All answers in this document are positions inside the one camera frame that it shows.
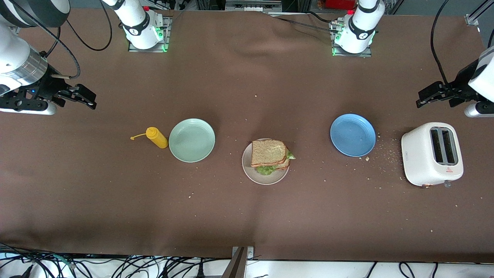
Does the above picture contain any yellow mustard squeeze bottle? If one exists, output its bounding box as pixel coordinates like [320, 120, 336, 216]
[130, 127, 169, 149]

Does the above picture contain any green lettuce leaf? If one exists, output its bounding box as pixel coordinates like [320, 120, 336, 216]
[257, 151, 296, 176]

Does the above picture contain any blue plate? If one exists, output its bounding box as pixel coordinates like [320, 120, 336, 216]
[330, 114, 376, 158]

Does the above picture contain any light green plate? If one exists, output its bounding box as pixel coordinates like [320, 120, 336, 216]
[169, 118, 216, 163]

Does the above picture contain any beige plate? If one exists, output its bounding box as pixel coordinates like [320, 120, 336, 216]
[242, 138, 290, 185]

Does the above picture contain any white two-slot toaster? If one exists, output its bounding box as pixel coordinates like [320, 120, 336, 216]
[401, 122, 464, 188]

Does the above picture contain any red box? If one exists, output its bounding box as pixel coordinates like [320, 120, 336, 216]
[326, 0, 355, 10]

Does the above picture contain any brown table cloth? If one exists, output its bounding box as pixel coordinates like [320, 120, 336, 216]
[0, 7, 494, 264]

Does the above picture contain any grey metal equipment box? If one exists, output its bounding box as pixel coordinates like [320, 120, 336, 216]
[225, 0, 282, 12]

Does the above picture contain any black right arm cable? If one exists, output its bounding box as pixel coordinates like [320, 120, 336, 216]
[8, 0, 113, 80]

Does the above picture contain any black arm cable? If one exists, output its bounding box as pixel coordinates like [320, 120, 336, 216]
[430, 0, 494, 88]
[8, 0, 113, 80]

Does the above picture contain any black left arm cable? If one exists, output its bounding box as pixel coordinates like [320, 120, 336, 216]
[430, 0, 494, 88]

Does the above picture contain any aluminium frame profile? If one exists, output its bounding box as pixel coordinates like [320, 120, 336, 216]
[465, 0, 494, 27]

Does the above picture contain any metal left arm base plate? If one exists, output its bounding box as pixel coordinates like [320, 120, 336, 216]
[330, 21, 372, 58]

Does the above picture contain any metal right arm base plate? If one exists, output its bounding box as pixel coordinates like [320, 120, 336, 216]
[128, 15, 171, 53]

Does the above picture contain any black cable on cloth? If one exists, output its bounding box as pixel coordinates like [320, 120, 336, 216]
[266, 12, 342, 33]

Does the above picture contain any teal floor cable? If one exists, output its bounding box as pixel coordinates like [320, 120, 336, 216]
[49, 253, 80, 271]

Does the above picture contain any metal table edge bracket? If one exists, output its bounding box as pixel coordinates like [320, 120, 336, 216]
[231, 246, 255, 278]

